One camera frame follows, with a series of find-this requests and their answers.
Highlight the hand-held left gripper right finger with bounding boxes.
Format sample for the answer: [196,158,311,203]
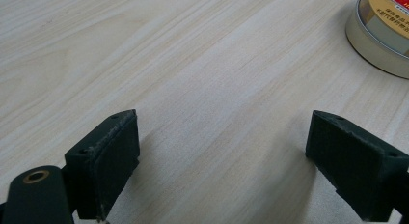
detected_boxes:
[305,109,409,223]

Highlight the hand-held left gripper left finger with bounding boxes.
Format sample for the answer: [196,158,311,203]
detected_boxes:
[64,108,141,222]

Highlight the round gold-lidded tin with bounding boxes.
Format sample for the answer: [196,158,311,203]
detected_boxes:
[345,0,409,80]

